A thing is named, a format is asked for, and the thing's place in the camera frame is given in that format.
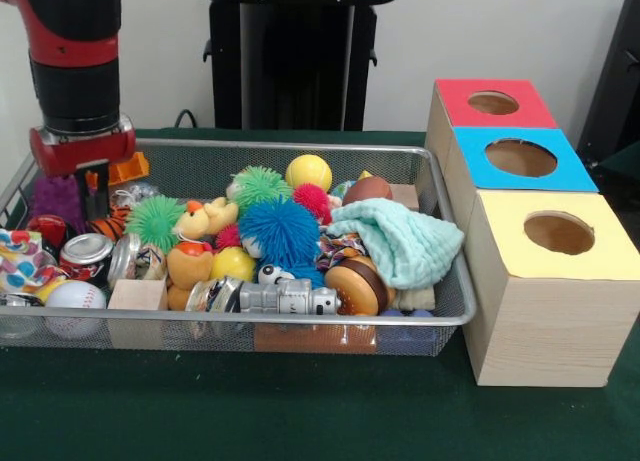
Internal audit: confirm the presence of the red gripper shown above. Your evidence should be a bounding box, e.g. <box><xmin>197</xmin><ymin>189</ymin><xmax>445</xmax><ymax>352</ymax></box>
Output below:
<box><xmin>28</xmin><ymin>113</ymin><xmax>138</xmax><ymax>223</ymax></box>

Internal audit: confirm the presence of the crushed clear plastic bottle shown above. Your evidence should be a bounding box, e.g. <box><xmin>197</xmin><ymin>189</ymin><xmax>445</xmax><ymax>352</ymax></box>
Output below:
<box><xmin>109</xmin><ymin>182</ymin><xmax>149</xmax><ymax>208</ymax></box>

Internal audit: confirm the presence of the orange toy building block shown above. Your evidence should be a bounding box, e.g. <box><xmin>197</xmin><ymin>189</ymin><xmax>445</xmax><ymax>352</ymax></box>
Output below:
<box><xmin>85</xmin><ymin>151</ymin><xmax>151</xmax><ymax>190</ymax></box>

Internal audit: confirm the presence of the green spiky ball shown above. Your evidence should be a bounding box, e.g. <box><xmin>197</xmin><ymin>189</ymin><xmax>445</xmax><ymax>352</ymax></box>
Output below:
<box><xmin>124</xmin><ymin>165</ymin><xmax>294</xmax><ymax>250</ymax></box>

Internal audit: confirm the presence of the silver toy robot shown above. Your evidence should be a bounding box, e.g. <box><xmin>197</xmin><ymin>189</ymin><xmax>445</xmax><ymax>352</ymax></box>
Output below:
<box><xmin>238</xmin><ymin>278</ymin><xmax>342</xmax><ymax>316</ymax></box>

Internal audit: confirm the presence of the mint green cloth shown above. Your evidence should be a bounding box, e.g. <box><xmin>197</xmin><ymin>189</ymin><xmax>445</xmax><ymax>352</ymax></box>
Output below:
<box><xmin>327</xmin><ymin>198</ymin><xmax>465</xmax><ymax>290</ymax></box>

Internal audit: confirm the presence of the shallow metal mesh bin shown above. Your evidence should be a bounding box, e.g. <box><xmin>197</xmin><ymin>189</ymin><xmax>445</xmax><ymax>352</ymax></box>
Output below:
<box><xmin>0</xmin><ymin>138</ymin><xmax>477</xmax><ymax>357</ymax></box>

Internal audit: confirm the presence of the wooden box with three holes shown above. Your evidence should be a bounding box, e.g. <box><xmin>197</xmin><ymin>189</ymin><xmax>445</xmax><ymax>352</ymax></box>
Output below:
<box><xmin>424</xmin><ymin>78</ymin><xmax>640</xmax><ymax>388</ymax></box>

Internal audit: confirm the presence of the purple spiky ball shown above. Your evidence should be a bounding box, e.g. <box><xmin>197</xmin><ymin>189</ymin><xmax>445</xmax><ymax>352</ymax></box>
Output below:
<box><xmin>30</xmin><ymin>175</ymin><xmax>84</xmax><ymax>228</ymax></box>

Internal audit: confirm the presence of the yellow plush duck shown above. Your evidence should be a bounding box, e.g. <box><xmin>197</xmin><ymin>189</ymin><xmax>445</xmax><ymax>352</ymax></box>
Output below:
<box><xmin>172</xmin><ymin>196</ymin><xmax>240</xmax><ymax>240</ymax></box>

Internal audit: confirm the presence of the yellow foam ball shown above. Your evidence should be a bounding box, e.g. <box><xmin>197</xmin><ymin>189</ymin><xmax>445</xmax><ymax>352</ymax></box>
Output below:
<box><xmin>285</xmin><ymin>154</ymin><xmax>334</xmax><ymax>192</ymax></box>

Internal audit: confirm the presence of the toy hamburger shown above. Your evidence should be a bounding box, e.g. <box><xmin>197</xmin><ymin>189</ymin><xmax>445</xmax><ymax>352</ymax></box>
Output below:
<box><xmin>323</xmin><ymin>256</ymin><xmax>396</xmax><ymax>317</ymax></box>

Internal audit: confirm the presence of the cream cloth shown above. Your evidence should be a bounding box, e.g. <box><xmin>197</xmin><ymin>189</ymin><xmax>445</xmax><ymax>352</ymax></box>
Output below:
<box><xmin>397</xmin><ymin>286</ymin><xmax>436</xmax><ymax>312</ymax></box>

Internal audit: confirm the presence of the dark green side table cloth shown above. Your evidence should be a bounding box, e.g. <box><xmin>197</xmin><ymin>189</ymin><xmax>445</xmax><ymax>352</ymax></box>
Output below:
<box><xmin>594</xmin><ymin>139</ymin><xmax>640</xmax><ymax>217</ymax></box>

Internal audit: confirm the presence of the black panel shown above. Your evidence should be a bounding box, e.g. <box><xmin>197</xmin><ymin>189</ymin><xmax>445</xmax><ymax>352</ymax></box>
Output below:
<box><xmin>576</xmin><ymin>0</ymin><xmax>640</xmax><ymax>168</ymax></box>

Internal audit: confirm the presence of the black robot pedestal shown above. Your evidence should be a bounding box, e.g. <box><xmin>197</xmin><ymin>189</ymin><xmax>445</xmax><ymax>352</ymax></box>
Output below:
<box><xmin>192</xmin><ymin>0</ymin><xmax>404</xmax><ymax>131</ymax></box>

